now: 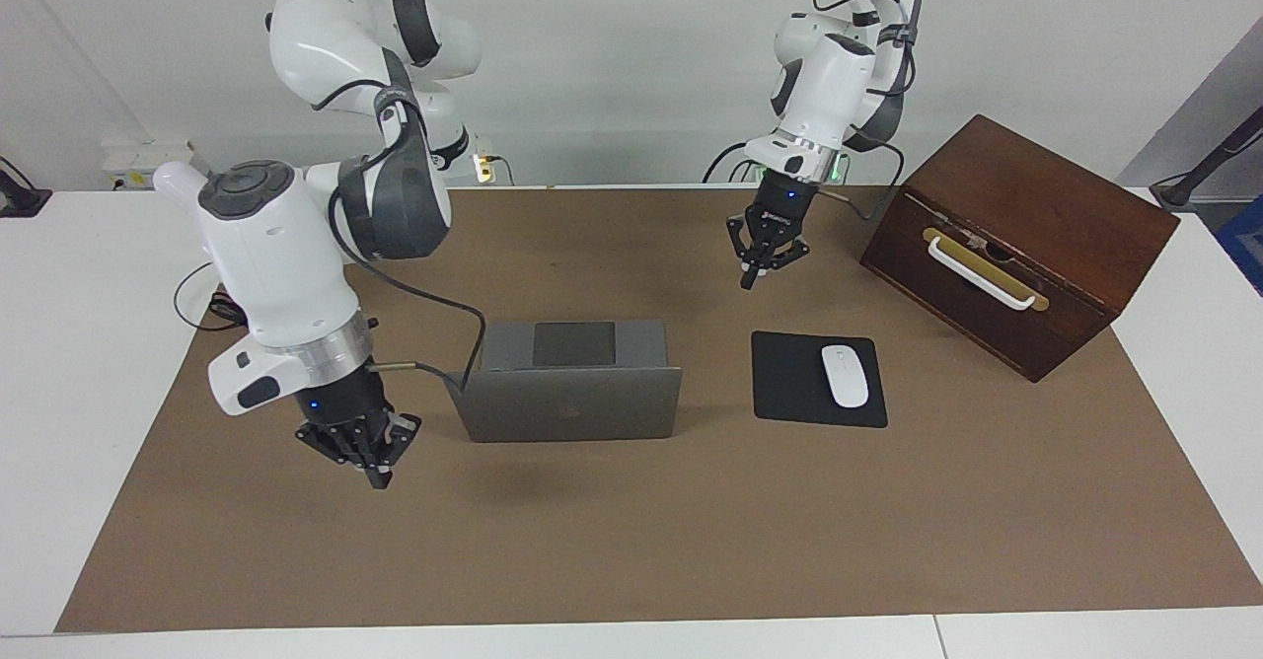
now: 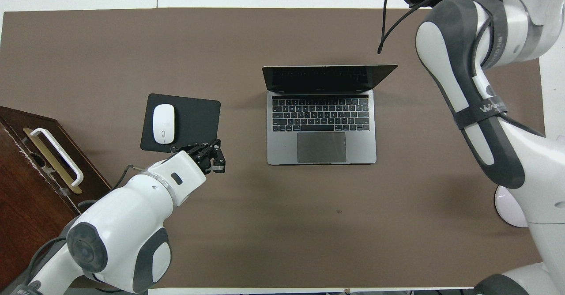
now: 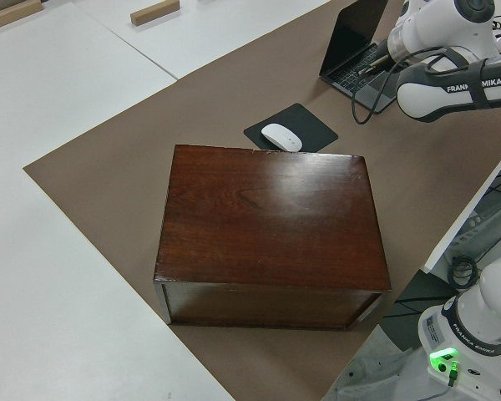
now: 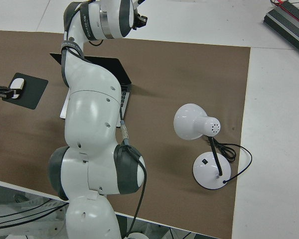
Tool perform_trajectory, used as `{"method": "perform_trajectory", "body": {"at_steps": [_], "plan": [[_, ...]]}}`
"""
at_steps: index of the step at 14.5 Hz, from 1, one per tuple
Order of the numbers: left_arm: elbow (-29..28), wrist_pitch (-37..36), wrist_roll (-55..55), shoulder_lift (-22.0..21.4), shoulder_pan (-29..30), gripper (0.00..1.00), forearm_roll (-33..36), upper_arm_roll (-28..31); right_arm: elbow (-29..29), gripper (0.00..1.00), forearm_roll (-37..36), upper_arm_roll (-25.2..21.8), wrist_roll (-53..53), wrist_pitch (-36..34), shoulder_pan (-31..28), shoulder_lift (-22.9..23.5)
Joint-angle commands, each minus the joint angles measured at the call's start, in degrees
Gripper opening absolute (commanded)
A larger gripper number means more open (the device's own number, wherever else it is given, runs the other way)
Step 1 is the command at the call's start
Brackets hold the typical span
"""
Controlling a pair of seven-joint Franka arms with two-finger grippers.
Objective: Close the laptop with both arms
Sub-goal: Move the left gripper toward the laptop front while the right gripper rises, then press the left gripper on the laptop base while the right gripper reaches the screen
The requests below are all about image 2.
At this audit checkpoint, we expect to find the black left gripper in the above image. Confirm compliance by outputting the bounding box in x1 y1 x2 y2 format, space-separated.
171 139 226 175

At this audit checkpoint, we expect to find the grey aluminium laptop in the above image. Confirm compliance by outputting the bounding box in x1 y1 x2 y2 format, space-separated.
262 64 399 166

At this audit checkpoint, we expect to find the black mouse pad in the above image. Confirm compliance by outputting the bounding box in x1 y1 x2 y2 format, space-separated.
140 93 221 154

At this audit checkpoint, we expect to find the white computer mouse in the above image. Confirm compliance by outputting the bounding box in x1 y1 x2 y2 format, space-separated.
153 104 176 145

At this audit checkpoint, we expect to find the brown table mat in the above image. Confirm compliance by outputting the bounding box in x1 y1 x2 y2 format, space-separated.
0 8 546 289

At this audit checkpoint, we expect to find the dark brown wooden box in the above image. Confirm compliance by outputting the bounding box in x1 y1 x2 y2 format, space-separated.
0 105 113 282

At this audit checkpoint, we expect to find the white desk lamp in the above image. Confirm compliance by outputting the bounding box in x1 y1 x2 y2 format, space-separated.
494 185 529 228

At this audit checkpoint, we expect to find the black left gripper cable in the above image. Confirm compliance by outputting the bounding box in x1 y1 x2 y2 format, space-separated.
109 164 151 192

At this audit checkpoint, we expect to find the white box handle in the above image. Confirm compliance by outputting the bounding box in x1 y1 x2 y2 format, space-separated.
30 128 84 187

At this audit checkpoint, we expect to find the gold handle backing plate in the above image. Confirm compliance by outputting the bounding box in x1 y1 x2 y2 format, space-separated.
23 127 83 195

